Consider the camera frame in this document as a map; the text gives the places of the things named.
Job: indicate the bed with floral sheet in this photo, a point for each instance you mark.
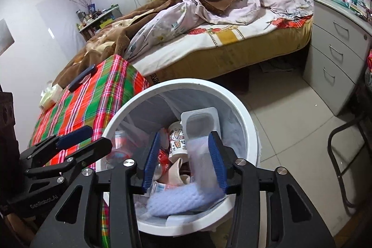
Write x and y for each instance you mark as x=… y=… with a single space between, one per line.
x=232 y=33

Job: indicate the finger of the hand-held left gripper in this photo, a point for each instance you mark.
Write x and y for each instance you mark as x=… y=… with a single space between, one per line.
x=87 y=150
x=74 y=136

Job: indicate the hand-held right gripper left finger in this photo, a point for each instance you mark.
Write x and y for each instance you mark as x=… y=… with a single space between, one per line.
x=151 y=162

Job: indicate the printed paper cup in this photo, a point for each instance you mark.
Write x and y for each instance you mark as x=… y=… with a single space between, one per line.
x=178 y=140

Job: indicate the dark blue glasses case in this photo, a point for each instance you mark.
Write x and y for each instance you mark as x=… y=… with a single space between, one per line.
x=82 y=78

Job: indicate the white storage shelf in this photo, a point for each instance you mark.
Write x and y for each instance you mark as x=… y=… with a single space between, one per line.
x=98 y=21

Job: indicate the white round trash bin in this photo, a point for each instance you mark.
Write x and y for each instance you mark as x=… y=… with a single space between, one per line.
x=186 y=83

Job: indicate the grey drawer cabinet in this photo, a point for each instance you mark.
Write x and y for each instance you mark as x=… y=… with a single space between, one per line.
x=328 y=56

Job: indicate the white plastic tray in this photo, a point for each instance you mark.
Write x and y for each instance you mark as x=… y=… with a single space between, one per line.
x=200 y=117

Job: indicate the clear plastic bottle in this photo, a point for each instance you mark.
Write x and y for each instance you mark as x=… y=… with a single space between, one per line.
x=120 y=143

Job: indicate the pale floral quilt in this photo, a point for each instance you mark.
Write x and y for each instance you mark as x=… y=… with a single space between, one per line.
x=174 y=21

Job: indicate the red green plaid cloth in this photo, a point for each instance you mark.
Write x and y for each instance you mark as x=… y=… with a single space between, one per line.
x=96 y=97

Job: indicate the soft tissue pack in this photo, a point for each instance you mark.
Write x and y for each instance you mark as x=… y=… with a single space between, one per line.
x=49 y=98

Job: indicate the red drink can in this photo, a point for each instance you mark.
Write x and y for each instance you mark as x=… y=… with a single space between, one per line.
x=163 y=158

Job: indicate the brown fleece blanket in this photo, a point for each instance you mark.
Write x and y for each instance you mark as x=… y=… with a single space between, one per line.
x=116 y=36

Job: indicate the white foam net sleeve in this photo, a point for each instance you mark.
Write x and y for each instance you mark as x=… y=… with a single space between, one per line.
x=180 y=197

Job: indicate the group of toiletry bottles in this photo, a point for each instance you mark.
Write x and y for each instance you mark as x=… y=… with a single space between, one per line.
x=87 y=17

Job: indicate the black metal chair frame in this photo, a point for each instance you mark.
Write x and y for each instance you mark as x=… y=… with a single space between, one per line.
x=331 y=143

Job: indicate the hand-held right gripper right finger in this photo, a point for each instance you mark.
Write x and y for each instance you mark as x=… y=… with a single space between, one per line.
x=218 y=162

